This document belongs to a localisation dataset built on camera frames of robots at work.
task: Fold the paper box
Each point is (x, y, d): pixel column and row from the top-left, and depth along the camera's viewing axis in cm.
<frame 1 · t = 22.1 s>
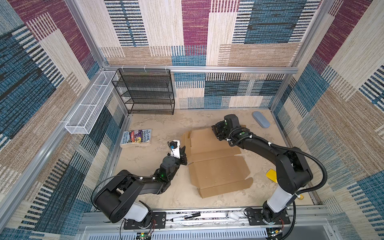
left hand: (185, 145, 85), fingers closed
right hand: (210, 127, 90), fingers closed
brown cardboard box sheet: (215, 168, 90), point 2 cm above the table
colourful paperback book: (139, 137, 104), point 3 cm above the table
blue-grey glasses case: (261, 119, 114), point 2 cm above the table

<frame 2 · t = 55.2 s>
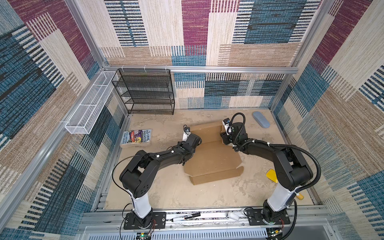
left hand: (188, 141, 94), fingers closed
right hand: (224, 133, 97), fingers open
brown cardboard box sheet: (212, 160, 96), on the table
the other named things where they were.

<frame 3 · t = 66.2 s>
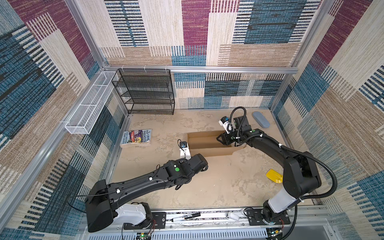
left hand: (193, 158, 77), fingers closed
right hand: (220, 138, 89), fingers open
brown cardboard box sheet: (206, 144, 107), on the table
the other named things where they were.

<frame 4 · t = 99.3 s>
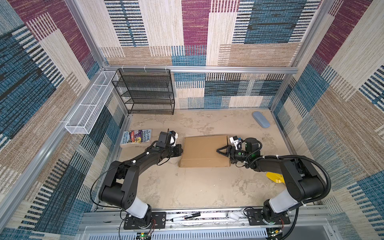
left hand: (183, 148, 91), fingers closed
right hand: (219, 155, 87), fingers open
brown cardboard box sheet: (198, 151, 93), point 7 cm above the table
the other named things where they were.

